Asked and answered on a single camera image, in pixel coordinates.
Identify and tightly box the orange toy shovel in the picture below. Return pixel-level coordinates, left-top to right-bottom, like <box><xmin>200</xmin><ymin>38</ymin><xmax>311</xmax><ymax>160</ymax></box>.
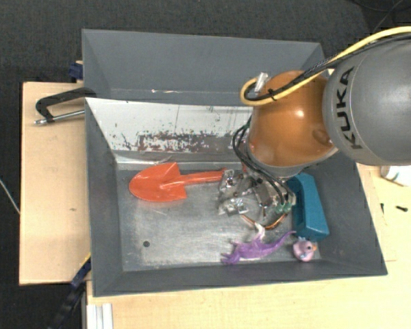
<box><xmin>128</xmin><ymin>161</ymin><xmax>229</xmax><ymax>204</ymax></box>

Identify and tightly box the pink toy bird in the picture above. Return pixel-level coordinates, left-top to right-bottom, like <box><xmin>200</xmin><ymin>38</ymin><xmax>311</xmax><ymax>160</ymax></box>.
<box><xmin>292</xmin><ymin>239</ymin><xmax>319</xmax><ymax>263</ymax></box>

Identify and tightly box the grey metal bin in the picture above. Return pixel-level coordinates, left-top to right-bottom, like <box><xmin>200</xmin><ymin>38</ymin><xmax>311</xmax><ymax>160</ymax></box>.
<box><xmin>81</xmin><ymin>28</ymin><xmax>388</xmax><ymax>297</ymax></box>

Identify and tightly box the purple toy lizard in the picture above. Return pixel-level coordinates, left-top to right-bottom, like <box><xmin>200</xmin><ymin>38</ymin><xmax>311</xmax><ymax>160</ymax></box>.
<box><xmin>220</xmin><ymin>225</ymin><xmax>297</xmax><ymax>266</ymax></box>

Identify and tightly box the teal rectangular box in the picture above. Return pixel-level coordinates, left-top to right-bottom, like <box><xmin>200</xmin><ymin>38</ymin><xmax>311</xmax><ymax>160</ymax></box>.
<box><xmin>286</xmin><ymin>172</ymin><xmax>330</xmax><ymax>243</ymax></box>

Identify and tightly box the white round object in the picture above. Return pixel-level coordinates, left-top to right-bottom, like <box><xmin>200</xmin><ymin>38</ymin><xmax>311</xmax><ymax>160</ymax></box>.
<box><xmin>379</xmin><ymin>164</ymin><xmax>411</xmax><ymax>187</ymax></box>

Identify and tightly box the pale wood flat board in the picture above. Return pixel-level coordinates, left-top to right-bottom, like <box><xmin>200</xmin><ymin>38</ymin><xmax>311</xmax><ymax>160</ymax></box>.
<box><xmin>18</xmin><ymin>81</ymin><xmax>92</xmax><ymax>287</ymax></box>

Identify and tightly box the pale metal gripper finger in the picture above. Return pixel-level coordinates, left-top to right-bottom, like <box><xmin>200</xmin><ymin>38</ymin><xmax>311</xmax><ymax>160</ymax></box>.
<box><xmin>219</xmin><ymin>169</ymin><xmax>244</xmax><ymax>195</ymax></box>
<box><xmin>216</xmin><ymin>197</ymin><xmax>249</xmax><ymax>217</ymax></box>

